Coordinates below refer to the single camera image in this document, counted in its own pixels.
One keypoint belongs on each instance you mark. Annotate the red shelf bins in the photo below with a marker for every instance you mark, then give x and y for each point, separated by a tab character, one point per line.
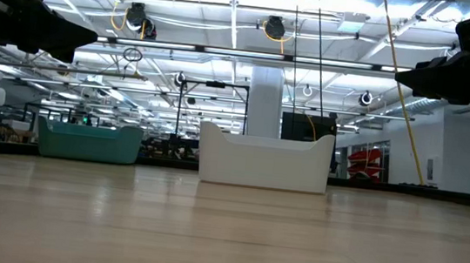
365	158

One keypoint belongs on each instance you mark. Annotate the black aluminium table frame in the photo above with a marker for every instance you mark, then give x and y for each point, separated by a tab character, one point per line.
386	190

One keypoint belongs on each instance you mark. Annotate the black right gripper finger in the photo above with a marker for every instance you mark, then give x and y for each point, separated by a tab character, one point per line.
437	78

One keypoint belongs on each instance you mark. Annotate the black background gantry frame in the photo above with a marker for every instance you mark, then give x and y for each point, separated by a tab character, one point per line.
216	84

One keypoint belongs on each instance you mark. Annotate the teal plastic bin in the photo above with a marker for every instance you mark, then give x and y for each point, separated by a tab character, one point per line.
89	142

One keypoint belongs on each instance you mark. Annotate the white round pillar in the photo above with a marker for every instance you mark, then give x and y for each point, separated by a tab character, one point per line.
265	104

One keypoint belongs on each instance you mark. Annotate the silver ventilation duct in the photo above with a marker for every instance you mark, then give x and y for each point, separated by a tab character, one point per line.
421	107

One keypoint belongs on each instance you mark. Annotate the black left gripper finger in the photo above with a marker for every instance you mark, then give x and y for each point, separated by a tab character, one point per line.
61	36

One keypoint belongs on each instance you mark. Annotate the long ceiling light bar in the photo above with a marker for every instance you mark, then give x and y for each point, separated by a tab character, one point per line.
243	53

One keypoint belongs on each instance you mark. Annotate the white plastic bin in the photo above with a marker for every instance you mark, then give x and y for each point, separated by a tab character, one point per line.
262	165

